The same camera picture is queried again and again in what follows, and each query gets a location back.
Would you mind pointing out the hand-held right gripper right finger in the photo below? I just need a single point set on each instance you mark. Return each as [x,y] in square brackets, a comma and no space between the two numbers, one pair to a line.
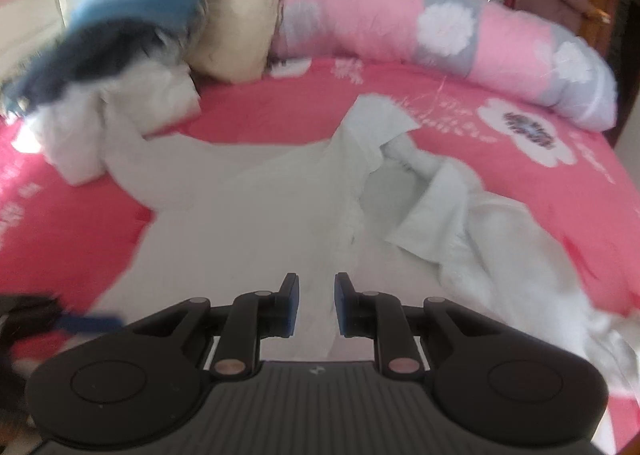
[341,306]

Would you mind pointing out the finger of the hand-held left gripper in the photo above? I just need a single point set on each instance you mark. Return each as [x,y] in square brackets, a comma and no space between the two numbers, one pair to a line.
[92,324]

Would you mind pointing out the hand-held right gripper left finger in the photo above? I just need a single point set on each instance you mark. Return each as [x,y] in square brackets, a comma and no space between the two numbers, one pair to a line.
[292,306]

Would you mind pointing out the white button shirt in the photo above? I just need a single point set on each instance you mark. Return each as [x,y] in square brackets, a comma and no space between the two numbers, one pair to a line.
[260,215]

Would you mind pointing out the pink floral bedsheet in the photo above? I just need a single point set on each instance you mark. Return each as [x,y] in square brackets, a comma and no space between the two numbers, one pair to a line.
[60,215]

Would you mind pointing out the white folded garment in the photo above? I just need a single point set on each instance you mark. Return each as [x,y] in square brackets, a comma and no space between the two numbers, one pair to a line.
[75,135]

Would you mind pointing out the dark navy garment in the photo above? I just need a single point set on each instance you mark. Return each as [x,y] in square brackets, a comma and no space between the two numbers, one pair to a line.
[85,57]

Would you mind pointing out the beige pillow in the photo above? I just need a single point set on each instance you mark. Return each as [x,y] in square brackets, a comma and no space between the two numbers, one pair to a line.
[232,32]

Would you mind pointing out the pink grey floral quilt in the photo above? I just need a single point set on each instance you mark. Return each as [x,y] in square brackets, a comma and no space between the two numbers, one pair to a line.
[370,5]

